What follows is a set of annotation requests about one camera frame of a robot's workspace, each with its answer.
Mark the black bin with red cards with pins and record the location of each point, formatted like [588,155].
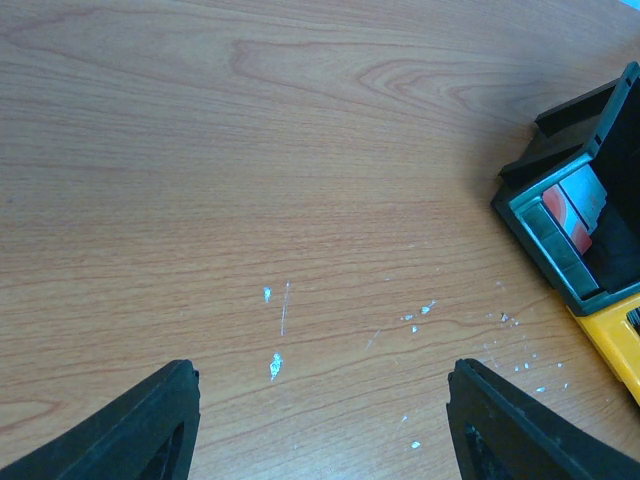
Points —
[599,128]

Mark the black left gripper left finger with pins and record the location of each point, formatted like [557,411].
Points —
[148,432]

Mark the red white card stack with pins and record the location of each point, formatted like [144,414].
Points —
[576,203]

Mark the yellow bin with black cards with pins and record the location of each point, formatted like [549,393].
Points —
[614,333]

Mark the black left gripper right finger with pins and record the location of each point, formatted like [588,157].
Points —
[500,432]

